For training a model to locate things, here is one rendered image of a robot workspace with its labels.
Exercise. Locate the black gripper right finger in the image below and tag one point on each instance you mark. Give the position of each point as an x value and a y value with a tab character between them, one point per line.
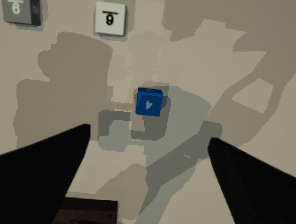
255	192

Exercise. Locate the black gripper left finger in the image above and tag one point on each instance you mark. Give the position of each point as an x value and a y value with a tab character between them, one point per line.
34	180

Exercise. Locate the blue block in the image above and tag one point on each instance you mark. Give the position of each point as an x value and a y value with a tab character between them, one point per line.
149	102

